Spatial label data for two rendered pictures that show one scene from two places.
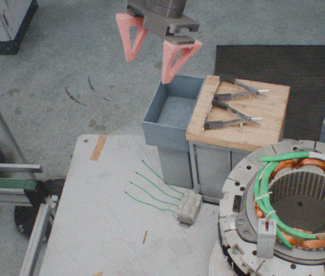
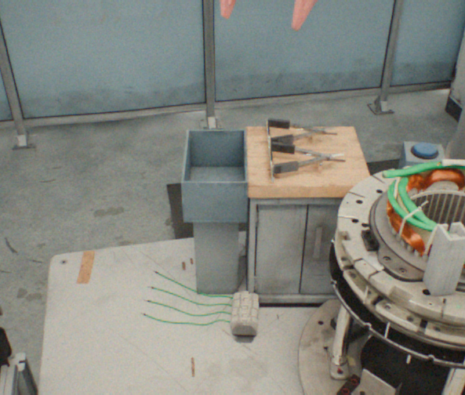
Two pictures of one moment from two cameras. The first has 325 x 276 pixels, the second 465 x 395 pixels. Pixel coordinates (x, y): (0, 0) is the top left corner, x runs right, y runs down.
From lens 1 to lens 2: 0.44 m
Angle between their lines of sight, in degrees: 23
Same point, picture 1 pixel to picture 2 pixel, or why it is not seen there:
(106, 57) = (27, 212)
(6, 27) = not seen: outside the picture
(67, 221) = (63, 371)
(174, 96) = (200, 166)
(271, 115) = (348, 155)
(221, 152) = (294, 211)
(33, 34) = not seen: outside the picture
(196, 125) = (259, 176)
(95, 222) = (109, 362)
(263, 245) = (449, 266)
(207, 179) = (269, 264)
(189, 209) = (248, 313)
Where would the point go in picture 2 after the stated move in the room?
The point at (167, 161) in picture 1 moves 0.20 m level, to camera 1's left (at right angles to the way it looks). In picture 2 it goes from (205, 251) to (98, 287)
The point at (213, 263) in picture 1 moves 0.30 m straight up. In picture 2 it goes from (307, 376) to (325, 237)
